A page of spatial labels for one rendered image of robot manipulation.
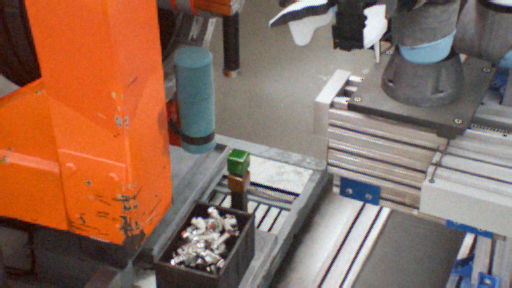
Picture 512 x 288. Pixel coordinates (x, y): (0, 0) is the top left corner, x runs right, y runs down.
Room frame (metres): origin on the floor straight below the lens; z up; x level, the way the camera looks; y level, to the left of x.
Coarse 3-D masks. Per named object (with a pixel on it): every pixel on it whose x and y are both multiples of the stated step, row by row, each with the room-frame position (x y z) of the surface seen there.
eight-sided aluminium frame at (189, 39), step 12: (192, 24) 2.10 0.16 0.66; (204, 24) 2.09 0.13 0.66; (192, 36) 2.10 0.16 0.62; (204, 36) 2.06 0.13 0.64; (180, 48) 2.04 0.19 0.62; (204, 48) 2.05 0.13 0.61; (168, 60) 1.98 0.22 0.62; (168, 72) 1.96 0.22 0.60; (168, 84) 1.87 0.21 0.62; (168, 96) 1.86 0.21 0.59
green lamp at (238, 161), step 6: (234, 150) 1.55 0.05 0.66; (240, 150) 1.55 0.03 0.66; (228, 156) 1.53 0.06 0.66; (234, 156) 1.53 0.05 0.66; (240, 156) 1.53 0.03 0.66; (246, 156) 1.53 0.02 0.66; (228, 162) 1.52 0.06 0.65; (234, 162) 1.51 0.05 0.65; (240, 162) 1.51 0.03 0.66; (246, 162) 1.52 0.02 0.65; (228, 168) 1.52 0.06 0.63; (234, 168) 1.51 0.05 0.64; (240, 168) 1.51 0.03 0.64; (246, 168) 1.52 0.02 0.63; (240, 174) 1.51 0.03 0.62
